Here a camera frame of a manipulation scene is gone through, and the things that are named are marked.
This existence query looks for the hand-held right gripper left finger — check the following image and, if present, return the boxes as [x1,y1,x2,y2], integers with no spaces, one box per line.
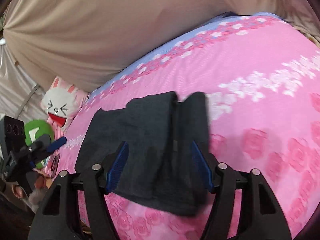
[27,141,129,240]

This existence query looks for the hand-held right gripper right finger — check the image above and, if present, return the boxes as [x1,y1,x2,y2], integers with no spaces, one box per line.
[191,141,292,240]

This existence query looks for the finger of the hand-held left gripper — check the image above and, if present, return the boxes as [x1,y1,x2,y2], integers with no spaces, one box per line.
[23,156,49,171]
[25,134,67,161]

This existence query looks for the dark grey pants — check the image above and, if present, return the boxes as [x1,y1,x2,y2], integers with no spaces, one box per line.
[74,91,213,217]

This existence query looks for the person's left hand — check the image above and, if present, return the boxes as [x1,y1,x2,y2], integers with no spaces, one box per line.
[13,173,50,199]

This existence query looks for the green plush toy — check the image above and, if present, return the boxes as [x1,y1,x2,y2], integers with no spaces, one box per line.
[24,119,56,170]

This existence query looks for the beige satin curtain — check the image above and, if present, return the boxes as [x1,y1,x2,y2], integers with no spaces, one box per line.
[0,39,50,121]

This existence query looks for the white rabbit print pillow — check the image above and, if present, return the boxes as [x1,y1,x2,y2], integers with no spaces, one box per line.
[40,76,90,132]

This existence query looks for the pink rose print bedsheet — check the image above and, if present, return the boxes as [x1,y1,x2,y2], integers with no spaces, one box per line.
[46,11,320,240]

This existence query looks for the beige cloth cover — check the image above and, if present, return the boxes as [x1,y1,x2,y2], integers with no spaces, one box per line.
[4,0,320,93]

